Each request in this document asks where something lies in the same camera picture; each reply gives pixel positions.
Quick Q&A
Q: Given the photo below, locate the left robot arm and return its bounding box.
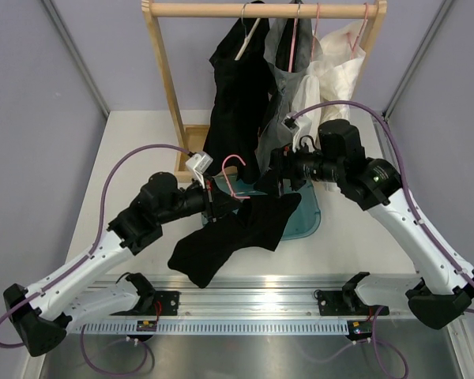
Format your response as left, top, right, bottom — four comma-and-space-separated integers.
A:
3, 172, 241, 357

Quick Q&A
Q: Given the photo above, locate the wooden clothes rack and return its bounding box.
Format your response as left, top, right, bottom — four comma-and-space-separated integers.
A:
141, 0, 389, 184

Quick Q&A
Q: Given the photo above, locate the grey dress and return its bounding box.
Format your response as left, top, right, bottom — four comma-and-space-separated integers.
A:
257, 19, 312, 173

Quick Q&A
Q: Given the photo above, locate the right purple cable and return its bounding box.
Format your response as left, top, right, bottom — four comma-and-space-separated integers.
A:
292, 100, 474, 317

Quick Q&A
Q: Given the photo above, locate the cream white garment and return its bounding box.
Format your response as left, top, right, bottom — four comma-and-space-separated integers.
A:
319, 21, 367, 102

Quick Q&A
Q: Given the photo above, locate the teal plastic tray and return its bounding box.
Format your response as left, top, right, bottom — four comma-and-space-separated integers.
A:
199, 167, 322, 242

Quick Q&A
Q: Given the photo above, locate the slotted cable duct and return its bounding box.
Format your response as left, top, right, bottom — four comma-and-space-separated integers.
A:
83, 317, 370, 336

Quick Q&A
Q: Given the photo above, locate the black skirt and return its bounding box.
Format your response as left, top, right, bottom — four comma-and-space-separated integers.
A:
167, 193, 302, 288

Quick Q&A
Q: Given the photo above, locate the white pleated blouse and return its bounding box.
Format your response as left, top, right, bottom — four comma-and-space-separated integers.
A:
292, 60, 324, 140

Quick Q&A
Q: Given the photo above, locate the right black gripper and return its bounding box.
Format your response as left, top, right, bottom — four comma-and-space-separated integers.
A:
254, 135, 344, 197

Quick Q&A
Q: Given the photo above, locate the pink wire hanger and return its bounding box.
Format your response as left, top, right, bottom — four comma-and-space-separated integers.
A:
220, 154, 252, 201

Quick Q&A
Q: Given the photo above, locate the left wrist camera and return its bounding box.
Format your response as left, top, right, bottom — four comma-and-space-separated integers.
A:
185, 152, 213, 189

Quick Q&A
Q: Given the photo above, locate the pink hanger middle right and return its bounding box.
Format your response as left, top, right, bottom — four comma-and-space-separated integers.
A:
310, 2, 321, 62

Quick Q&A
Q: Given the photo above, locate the pink hanger far right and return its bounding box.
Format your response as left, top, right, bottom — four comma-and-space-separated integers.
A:
348, 2, 369, 59

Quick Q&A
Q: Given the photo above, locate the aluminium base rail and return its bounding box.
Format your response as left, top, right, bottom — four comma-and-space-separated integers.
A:
74, 274, 419, 321

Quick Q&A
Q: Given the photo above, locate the white wooden hanger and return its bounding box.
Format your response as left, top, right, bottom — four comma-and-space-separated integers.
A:
234, 1, 263, 62

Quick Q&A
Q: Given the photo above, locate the black dress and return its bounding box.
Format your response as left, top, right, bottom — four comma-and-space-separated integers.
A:
203, 18, 273, 184

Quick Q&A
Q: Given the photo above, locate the pink hanger under grey dress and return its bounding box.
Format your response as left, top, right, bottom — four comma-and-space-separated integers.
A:
288, 2, 301, 73

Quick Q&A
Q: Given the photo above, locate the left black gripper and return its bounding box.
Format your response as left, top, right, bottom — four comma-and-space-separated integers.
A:
157, 172, 243, 225

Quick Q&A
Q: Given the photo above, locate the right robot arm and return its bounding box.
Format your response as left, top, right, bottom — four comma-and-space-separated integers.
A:
254, 119, 474, 330

